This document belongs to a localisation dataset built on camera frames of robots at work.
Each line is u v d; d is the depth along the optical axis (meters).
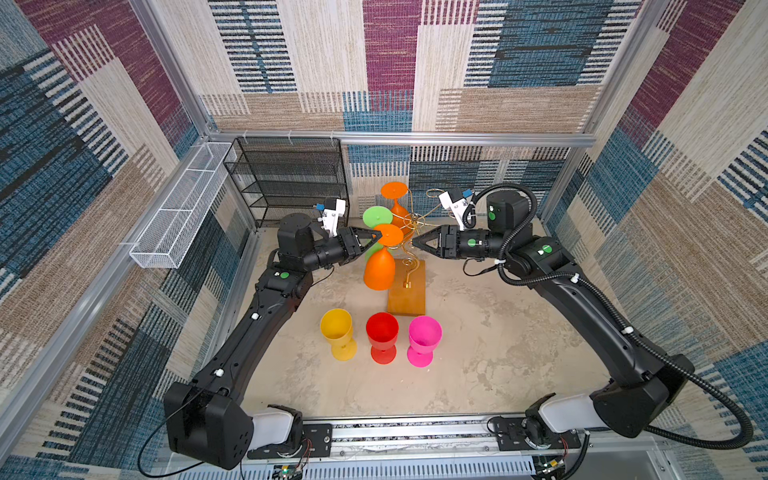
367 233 0.66
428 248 0.65
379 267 0.76
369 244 0.65
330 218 0.66
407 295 0.99
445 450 0.73
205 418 0.38
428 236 0.62
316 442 0.73
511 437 0.73
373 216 0.76
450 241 0.57
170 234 0.93
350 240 0.63
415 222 0.77
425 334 0.80
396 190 0.83
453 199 0.61
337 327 0.82
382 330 0.78
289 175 1.08
